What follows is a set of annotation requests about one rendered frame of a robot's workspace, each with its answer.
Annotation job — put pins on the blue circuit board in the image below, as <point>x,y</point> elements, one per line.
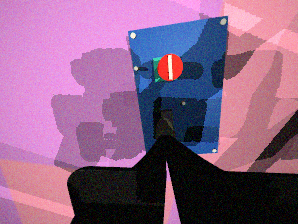
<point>179,72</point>

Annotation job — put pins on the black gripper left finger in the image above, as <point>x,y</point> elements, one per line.
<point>140,188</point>

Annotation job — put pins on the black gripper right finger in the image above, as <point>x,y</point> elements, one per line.
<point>203,191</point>

